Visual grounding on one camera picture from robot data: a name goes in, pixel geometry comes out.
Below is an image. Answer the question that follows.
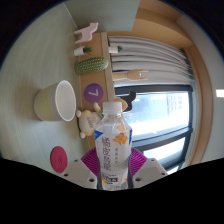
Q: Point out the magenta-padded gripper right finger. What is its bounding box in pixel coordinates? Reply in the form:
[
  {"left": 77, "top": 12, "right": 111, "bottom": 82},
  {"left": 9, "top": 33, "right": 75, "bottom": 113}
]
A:
[{"left": 127, "top": 147, "right": 169, "bottom": 190}]

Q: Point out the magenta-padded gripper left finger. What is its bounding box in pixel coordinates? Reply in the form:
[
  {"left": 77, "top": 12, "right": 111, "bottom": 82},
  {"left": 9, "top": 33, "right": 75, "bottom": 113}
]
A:
[{"left": 61, "top": 147, "right": 101, "bottom": 190}]

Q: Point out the clear plastic drink bottle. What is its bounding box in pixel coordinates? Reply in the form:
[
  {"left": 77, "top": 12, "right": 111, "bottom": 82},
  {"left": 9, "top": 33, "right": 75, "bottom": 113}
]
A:
[{"left": 93, "top": 100, "right": 133, "bottom": 192}]

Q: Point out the flat round red coaster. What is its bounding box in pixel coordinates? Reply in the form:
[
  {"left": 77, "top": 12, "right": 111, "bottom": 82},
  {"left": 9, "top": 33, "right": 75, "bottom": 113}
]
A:
[{"left": 50, "top": 145, "right": 69, "bottom": 174}]

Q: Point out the cream plush mouse toy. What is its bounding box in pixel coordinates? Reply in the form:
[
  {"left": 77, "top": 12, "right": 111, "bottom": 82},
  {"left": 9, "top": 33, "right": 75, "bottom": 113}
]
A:
[{"left": 75, "top": 98, "right": 129, "bottom": 139}]

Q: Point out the dark-framed window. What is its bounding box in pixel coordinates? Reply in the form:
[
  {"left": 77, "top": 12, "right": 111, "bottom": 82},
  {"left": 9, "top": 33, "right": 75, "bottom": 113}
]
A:
[{"left": 113, "top": 83, "right": 195, "bottom": 172}]

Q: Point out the pale yellow paper cup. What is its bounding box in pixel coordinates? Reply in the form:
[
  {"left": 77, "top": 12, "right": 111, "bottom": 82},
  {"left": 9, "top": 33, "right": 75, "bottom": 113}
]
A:
[{"left": 33, "top": 79, "right": 77, "bottom": 122}]

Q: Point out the black cat-shaped figure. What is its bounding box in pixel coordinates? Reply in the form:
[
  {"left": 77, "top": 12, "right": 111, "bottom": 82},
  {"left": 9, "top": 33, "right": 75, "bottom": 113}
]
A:
[{"left": 124, "top": 90, "right": 137, "bottom": 113}]

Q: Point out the round purple number sign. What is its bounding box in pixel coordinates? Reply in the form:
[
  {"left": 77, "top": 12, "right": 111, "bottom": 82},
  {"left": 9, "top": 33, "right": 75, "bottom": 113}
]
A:
[{"left": 83, "top": 82, "right": 105, "bottom": 104}]

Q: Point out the wooden hand sculpture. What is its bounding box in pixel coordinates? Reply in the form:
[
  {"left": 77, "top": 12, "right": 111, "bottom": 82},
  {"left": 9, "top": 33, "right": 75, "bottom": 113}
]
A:
[{"left": 111, "top": 69, "right": 150, "bottom": 82}]

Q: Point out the tall green plush cactus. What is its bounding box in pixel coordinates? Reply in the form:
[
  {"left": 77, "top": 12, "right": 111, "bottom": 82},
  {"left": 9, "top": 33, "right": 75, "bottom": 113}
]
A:
[{"left": 73, "top": 56, "right": 110, "bottom": 76}]

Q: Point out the grey pleated curtain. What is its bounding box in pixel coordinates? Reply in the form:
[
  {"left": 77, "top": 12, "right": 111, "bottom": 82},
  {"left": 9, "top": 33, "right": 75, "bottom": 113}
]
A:
[{"left": 108, "top": 35, "right": 195, "bottom": 88}]

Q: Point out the small plant in white pot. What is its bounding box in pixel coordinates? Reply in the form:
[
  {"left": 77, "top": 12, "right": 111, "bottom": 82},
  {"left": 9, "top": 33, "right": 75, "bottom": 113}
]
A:
[
  {"left": 73, "top": 45, "right": 93, "bottom": 57},
  {"left": 107, "top": 44, "right": 123, "bottom": 54}
]

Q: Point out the wooden desk back ledge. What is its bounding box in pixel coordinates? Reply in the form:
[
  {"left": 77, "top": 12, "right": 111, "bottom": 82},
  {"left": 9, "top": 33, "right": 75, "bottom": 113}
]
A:
[{"left": 77, "top": 31, "right": 116, "bottom": 151}]

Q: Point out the grey-green partition panel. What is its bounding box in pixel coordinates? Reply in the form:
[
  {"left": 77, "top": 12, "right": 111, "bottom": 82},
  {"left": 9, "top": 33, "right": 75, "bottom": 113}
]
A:
[{"left": 63, "top": 0, "right": 142, "bottom": 34}]

